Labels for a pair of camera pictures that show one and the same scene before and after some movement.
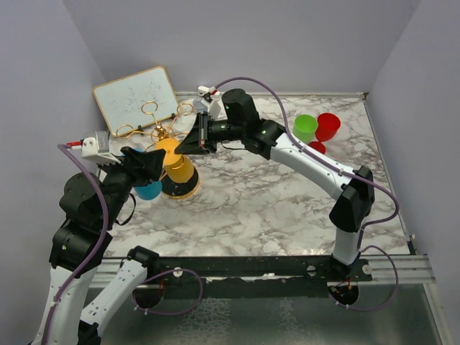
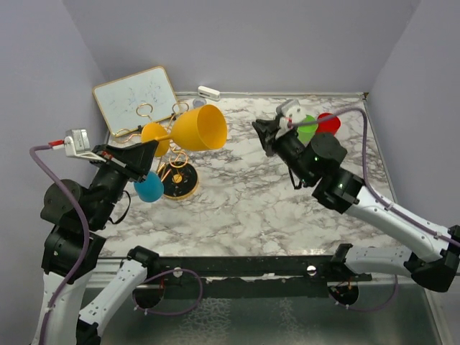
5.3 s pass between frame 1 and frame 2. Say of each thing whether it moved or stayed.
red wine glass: stayed
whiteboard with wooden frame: stayed
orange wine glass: moved
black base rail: stayed
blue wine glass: stayed
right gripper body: moved
